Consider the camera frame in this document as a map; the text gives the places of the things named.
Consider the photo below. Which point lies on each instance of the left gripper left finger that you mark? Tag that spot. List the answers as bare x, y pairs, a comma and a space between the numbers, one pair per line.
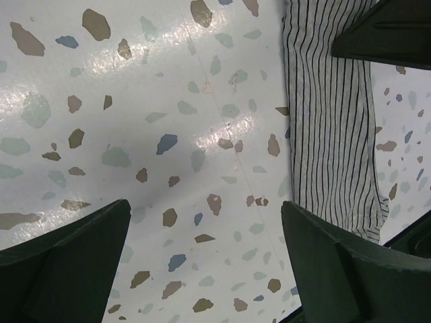
67, 274

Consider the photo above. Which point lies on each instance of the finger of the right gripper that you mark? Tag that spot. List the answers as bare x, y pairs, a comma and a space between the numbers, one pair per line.
393, 32

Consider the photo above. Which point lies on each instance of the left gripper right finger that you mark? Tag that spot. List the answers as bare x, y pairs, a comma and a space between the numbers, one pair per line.
341, 277

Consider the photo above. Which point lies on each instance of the grey striped underwear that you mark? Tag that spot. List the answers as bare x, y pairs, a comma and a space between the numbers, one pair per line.
332, 119

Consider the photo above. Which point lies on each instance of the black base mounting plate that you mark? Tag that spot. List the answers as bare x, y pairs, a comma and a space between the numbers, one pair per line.
405, 242

